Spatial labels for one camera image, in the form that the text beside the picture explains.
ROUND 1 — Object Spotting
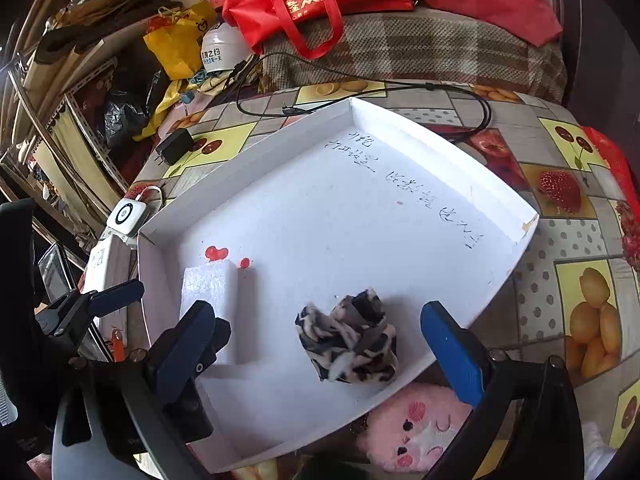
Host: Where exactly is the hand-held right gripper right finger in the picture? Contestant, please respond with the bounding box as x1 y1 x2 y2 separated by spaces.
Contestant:
420 301 586 480

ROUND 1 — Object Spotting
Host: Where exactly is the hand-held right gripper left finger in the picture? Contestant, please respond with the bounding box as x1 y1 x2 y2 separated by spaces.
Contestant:
60 300 232 480

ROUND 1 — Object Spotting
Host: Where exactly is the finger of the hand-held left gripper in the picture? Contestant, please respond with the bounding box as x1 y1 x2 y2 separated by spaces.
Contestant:
37 280 146 343

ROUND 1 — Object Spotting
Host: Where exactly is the pink plush toy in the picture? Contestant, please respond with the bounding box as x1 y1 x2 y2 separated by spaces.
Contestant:
355 381 474 476

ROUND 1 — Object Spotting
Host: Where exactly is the black white patterned cloth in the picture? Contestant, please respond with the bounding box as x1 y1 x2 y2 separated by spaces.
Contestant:
294 287 400 386

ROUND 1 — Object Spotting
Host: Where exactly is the white shallow tray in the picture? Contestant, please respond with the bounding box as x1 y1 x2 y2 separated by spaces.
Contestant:
137 96 540 473

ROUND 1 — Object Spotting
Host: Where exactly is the white remote control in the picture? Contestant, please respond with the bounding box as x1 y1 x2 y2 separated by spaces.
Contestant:
81 234 135 348

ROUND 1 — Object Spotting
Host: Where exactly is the white foam block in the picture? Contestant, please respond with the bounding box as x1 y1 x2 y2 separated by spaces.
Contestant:
179 260 258 367

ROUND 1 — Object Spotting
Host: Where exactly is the smartphone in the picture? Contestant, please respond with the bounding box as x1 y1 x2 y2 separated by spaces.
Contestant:
37 242 72 307

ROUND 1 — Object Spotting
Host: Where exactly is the white square gadget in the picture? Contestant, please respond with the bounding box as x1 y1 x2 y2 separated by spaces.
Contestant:
106 198 150 238

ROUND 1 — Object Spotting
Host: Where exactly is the fruit print tablecloth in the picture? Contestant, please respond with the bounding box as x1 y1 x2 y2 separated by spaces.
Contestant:
127 80 640 480

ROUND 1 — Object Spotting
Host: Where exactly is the metal shelf rack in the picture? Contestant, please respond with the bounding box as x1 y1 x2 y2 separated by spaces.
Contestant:
0 50 151 271

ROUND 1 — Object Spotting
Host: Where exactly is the black power adapter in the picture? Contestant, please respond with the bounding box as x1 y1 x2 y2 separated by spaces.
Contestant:
155 128 195 166

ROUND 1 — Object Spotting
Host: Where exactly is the black plastic bag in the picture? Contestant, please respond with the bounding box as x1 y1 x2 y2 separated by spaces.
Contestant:
102 89 152 137

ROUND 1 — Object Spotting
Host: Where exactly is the red plastic bag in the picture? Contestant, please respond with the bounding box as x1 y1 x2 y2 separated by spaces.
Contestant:
581 126 640 273

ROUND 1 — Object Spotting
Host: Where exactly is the yellow plastic bag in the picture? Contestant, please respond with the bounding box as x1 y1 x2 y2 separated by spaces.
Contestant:
143 0 219 81

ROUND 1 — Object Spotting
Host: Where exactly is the white helmet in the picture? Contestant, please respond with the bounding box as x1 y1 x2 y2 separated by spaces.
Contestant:
201 22 254 75

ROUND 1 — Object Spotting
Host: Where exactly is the stack of cardboard sheets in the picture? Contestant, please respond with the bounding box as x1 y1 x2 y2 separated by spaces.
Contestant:
0 0 171 111

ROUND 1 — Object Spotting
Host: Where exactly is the plaid blanket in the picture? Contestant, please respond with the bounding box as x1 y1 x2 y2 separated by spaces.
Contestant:
259 9 569 106

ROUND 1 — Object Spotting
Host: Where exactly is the red tote bag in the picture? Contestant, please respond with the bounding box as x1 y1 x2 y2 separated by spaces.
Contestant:
221 0 416 60

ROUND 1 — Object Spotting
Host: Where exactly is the brown wooden door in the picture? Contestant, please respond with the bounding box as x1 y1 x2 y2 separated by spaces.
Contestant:
530 0 640 161

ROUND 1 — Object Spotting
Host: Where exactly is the black cable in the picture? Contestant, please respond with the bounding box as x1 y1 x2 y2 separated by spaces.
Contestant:
235 54 494 136

